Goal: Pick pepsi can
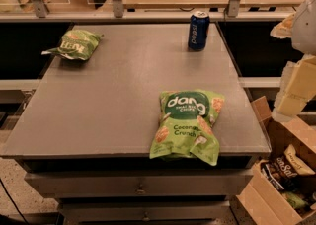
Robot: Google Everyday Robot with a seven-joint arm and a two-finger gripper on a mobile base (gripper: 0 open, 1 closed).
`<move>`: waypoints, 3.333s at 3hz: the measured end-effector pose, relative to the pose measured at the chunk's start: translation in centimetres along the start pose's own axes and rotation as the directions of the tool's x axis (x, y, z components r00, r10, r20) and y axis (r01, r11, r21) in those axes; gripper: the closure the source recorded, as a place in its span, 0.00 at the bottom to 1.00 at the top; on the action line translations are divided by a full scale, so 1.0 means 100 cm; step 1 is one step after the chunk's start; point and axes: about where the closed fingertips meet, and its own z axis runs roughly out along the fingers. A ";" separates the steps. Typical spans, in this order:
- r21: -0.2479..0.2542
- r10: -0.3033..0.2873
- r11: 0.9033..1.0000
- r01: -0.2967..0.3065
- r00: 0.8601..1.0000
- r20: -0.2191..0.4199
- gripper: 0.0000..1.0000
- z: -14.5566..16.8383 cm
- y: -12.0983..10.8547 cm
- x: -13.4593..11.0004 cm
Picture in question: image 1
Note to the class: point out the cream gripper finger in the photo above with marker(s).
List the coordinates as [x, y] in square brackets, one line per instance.
[284, 28]
[297, 88]

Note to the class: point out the blue pepsi can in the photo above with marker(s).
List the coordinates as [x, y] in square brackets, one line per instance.
[198, 30]

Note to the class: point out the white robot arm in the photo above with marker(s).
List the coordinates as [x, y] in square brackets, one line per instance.
[303, 36]

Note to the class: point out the dark snack bag in box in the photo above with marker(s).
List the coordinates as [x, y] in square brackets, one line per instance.
[283, 171]

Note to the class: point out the cardboard box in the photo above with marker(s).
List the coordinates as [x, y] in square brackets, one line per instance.
[263, 202]

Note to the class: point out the green dang chips bag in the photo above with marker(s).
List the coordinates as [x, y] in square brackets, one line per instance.
[185, 128]

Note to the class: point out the green snack bag in box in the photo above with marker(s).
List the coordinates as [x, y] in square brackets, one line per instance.
[297, 201]

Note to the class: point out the upper grey drawer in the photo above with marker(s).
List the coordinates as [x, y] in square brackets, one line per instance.
[138, 183]

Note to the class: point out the grey drawer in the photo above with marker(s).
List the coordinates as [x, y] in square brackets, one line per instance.
[138, 183]
[144, 211]

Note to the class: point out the lower grey drawer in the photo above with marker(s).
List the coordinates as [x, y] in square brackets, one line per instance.
[144, 211]

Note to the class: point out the small green snack bag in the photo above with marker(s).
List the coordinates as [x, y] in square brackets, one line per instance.
[76, 45]

